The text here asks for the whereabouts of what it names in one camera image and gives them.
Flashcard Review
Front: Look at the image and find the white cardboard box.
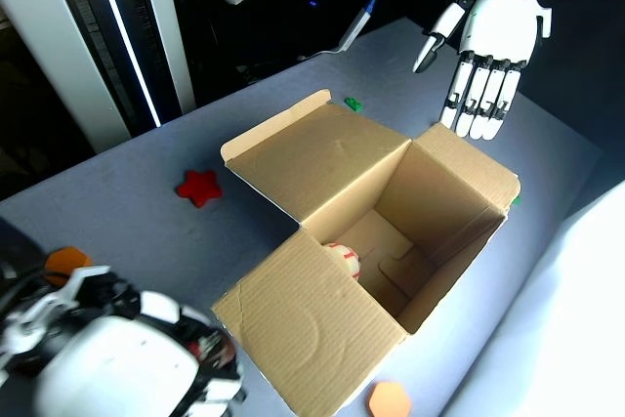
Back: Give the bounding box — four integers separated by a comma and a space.
211, 88, 521, 413

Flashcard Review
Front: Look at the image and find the red star block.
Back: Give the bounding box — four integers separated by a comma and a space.
176, 169, 225, 208

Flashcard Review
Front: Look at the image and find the grey table cloth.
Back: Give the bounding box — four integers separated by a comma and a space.
0, 16, 604, 417

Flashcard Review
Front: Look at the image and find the orange-yellow hexagon block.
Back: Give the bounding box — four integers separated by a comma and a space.
368, 380, 412, 417

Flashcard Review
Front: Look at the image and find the white sheet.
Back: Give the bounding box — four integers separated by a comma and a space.
438, 177, 625, 417

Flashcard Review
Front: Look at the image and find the thin white cable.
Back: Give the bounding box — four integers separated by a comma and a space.
298, 47, 343, 61

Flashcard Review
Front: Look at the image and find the grey cable adapter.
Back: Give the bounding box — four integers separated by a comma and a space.
337, 0, 376, 53

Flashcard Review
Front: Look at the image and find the white frame with light strip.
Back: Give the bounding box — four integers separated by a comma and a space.
0, 0, 196, 154

